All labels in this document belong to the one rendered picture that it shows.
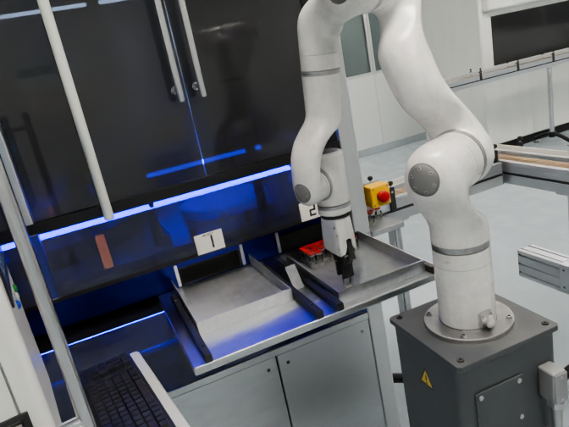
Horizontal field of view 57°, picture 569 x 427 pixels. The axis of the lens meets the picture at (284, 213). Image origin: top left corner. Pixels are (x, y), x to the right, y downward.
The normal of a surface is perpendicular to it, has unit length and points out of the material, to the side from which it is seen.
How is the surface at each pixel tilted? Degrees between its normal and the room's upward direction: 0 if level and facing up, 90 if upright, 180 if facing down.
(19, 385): 90
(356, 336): 90
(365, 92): 90
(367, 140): 90
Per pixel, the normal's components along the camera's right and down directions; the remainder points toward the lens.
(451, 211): -0.18, 0.85
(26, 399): 0.50, 0.16
